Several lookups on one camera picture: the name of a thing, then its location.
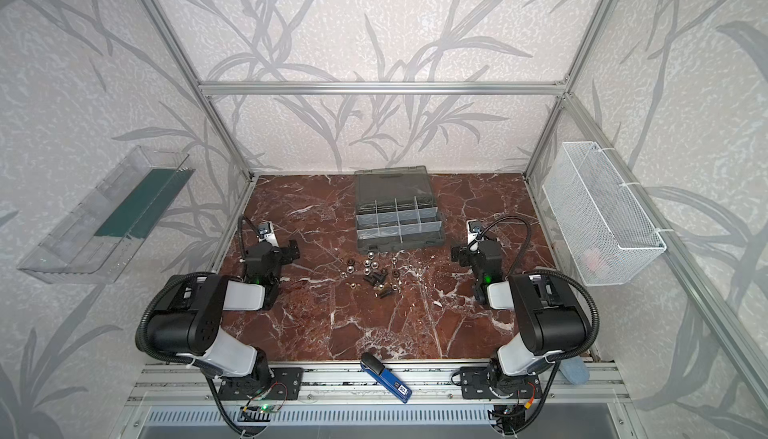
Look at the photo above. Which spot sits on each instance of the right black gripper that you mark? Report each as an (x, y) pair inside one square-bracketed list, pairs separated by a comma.
[(470, 253)]

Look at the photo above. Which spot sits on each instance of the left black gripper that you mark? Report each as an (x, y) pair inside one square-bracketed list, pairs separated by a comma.
[(279, 253)]

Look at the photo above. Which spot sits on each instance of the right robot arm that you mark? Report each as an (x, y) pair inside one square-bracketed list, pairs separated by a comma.
[(556, 319)]

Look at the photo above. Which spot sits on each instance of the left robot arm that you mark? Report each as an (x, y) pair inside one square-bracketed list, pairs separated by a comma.
[(182, 323)]

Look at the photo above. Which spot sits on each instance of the grey compartment organizer box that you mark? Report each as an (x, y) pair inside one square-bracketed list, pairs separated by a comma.
[(396, 210)]

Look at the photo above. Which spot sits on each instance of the pink object in basket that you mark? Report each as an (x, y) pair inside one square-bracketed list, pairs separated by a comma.
[(593, 260)]

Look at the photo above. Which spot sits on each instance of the black screw cluster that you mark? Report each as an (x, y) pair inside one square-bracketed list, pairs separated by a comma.
[(376, 278)]

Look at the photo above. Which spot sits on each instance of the blue black utility knife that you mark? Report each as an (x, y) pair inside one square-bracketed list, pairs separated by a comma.
[(385, 377)]

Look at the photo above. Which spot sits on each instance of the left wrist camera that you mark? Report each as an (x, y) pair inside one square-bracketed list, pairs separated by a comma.
[(266, 232)]

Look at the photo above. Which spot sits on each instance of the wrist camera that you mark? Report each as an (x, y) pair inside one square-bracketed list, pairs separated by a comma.
[(474, 228), (266, 232)]

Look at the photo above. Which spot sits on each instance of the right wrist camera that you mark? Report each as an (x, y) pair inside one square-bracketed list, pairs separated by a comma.
[(474, 228)]

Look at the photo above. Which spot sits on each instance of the white wire mesh basket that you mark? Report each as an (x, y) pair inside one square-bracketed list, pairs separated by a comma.
[(596, 208)]

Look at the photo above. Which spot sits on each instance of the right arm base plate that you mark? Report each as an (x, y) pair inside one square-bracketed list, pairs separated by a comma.
[(490, 383)]

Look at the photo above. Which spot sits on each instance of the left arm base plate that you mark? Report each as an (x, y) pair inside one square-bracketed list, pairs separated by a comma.
[(282, 383)]

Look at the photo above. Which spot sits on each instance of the clear acrylic wall shelf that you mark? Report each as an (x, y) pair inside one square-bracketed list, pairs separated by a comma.
[(94, 243)]

